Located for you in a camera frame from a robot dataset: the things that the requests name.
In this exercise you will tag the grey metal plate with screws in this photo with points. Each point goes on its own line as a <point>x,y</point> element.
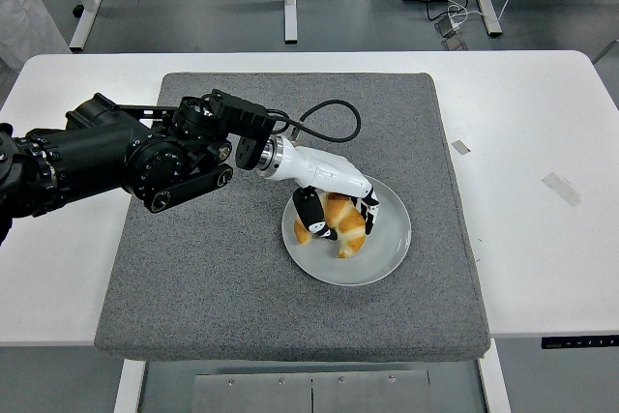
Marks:
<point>251,393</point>

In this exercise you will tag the black table control panel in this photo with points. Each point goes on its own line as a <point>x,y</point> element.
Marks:
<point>580,342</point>

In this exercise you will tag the golden croissant bread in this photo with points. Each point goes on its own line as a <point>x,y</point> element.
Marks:
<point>350,227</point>

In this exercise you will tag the grey metal bar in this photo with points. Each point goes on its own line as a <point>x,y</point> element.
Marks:
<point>607,50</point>

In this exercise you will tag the grey round plate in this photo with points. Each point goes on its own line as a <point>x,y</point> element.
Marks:
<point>382,248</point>

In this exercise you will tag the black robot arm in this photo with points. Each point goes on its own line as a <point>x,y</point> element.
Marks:
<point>97,152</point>

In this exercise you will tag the person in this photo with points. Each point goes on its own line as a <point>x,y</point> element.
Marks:
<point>24,21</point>

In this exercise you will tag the white table leg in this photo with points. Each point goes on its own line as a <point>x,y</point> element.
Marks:
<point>129,389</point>
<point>495,384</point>

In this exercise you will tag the small clear tape piece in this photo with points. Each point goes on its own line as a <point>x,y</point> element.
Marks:
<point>460,147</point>

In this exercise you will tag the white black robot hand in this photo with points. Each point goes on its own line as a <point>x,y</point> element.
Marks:
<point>329,173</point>

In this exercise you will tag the grey fabric mat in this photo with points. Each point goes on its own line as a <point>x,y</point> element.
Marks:
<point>290,316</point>

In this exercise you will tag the large clear tape piece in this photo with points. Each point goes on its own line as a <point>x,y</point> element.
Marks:
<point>561,189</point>

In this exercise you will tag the white desk leg with foot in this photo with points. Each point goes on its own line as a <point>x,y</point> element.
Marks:
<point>87,21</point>

